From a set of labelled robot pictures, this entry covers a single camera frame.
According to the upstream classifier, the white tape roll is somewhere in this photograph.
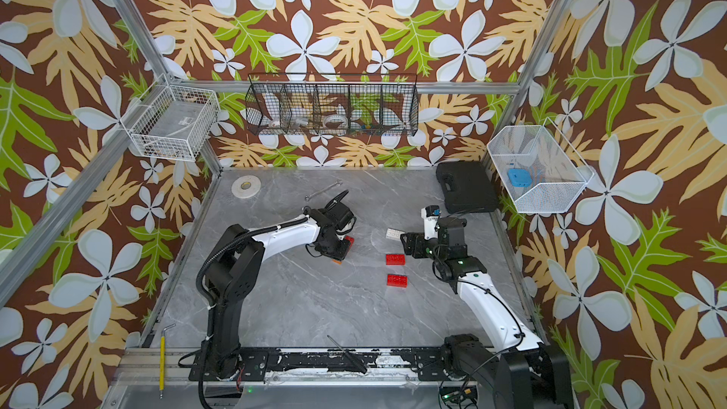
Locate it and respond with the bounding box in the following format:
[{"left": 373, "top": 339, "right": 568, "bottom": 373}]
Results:
[{"left": 231, "top": 175, "right": 262, "bottom": 200}]

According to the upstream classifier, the white wire basket right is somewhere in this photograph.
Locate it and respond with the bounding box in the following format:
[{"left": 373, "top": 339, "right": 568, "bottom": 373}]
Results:
[{"left": 487, "top": 119, "right": 594, "bottom": 216}]

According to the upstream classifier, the white wire basket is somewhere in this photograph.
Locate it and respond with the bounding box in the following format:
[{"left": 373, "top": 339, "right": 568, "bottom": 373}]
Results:
[
  {"left": 487, "top": 119, "right": 594, "bottom": 216},
  {"left": 121, "top": 75, "right": 220, "bottom": 162}
]

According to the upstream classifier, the aluminium frame post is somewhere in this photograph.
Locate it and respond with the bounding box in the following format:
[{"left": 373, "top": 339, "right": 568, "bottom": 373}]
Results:
[
  {"left": 113, "top": 0, "right": 222, "bottom": 174},
  {"left": 492, "top": 0, "right": 572, "bottom": 137}
]

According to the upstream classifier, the white small block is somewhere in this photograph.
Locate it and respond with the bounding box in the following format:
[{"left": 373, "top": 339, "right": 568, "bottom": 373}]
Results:
[{"left": 385, "top": 228, "right": 403, "bottom": 240}]

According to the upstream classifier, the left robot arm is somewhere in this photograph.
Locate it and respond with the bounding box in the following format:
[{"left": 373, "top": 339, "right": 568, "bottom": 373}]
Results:
[{"left": 189, "top": 190, "right": 357, "bottom": 382}]

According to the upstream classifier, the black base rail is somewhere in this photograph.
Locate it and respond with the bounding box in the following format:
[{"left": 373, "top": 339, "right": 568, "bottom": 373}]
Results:
[{"left": 189, "top": 347, "right": 448, "bottom": 384}]

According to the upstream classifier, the black tool on rail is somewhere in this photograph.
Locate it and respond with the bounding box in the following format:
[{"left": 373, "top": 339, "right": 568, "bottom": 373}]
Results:
[{"left": 328, "top": 335, "right": 368, "bottom": 374}]

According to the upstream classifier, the black wire basket centre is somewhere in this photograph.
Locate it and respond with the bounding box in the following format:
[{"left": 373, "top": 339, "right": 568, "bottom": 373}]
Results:
[{"left": 242, "top": 73, "right": 420, "bottom": 136}]

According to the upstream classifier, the aluminium frame post back right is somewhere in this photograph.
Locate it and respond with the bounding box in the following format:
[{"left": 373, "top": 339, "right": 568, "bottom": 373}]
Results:
[{"left": 492, "top": 0, "right": 572, "bottom": 137}]

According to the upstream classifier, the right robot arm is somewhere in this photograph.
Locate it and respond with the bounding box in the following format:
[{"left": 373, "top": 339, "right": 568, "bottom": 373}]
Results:
[{"left": 401, "top": 206, "right": 575, "bottom": 408}]

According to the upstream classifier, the white wire basket left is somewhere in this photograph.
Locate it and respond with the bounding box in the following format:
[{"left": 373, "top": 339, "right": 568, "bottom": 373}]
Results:
[{"left": 121, "top": 75, "right": 220, "bottom": 162}]

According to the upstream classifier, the black plastic case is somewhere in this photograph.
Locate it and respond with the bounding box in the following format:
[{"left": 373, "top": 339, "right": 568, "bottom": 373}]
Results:
[{"left": 435, "top": 161, "right": 499, "bottom": 214}]

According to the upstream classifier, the aluminium frame post back left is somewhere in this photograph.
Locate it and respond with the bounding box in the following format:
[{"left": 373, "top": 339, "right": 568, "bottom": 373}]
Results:
[{"left": 113, "top": 0, "right": 222, "bottom": 174}]

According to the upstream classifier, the metal combination wrench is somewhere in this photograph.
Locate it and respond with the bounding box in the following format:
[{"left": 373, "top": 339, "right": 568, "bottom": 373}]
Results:
[{"left": 304, "top": 180, "right": 343, "bottom": 202}]

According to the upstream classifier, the blue object in basket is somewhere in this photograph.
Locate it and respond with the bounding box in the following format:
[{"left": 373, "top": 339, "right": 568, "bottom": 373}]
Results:
[{"left": 507, "top": 168, "right": 533, "bottom": 189}]

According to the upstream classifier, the yellow handled hex key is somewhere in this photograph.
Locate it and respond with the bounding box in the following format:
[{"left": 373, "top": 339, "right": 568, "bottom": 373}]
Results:
[{"left": 158, "top": 323, "right": 176, "bottom": 400}]

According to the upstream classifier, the red long lego brick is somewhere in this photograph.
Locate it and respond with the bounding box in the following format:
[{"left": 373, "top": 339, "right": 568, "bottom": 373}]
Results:
[
  {"left": 386, "top": 274, "right": 408, "bottom": 288},
  {"left": 385, "top": 254, "right": 406, "bottom": 266}
]

